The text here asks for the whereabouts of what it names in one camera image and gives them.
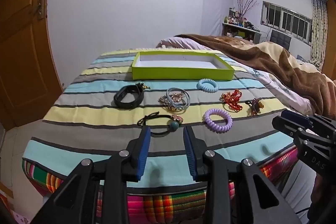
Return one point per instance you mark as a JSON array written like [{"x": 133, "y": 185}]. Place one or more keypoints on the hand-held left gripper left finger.
[{"x": 140, "y": 158}]

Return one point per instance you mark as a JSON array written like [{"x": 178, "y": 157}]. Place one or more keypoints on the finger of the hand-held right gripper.
[
  {"x": 296, "y": 117},
  {"x": 284, "y": 126}
]

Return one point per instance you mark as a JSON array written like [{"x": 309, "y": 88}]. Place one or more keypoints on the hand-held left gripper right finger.
[{"x": 190, "y": 158}]

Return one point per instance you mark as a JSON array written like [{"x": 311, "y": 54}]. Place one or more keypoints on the gold beaded hair clip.
[{"x": 173, "y": 98}]

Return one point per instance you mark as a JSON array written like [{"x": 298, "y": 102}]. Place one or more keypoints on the lime green shallow box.
[{"x": 170, "y": 74}]

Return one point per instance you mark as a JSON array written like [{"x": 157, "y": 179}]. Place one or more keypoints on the colourful plaid mattress cover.
[{"x": 162, "y": 205}]

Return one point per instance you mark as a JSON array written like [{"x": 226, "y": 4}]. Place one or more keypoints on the brown fleece blanket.
[{"x": 262, "y": 56}]

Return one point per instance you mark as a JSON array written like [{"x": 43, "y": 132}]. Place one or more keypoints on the black padded chair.
[{"x": 281, "y": 39}]

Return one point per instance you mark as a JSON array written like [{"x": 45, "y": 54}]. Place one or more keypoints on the wooden wardrobe panel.
[{"x": 330, "y": 37}]

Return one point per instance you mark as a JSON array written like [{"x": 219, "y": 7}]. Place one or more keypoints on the patterned curtain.
[{"x": 318, "y": 29}]

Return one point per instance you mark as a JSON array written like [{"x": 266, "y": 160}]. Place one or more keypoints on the barred window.
[{"x": 286, "y": 22}]

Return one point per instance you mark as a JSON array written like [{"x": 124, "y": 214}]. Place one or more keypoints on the white cluttered shelf desk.
[{"x": 237, "y": 31}]

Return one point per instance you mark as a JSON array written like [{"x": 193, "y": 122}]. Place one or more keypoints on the pink floral quilt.
[{"x": 178, "y": 43}]

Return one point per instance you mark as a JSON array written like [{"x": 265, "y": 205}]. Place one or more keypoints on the dried flower branches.
[{"x": 244, "y": 6}]

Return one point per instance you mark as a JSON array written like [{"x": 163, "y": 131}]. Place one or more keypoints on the wooden door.
[{"x": 18, "y": 43}]

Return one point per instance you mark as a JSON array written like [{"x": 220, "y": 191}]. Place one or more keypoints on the metal door latch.
[{"x": 41, "y": 8}]

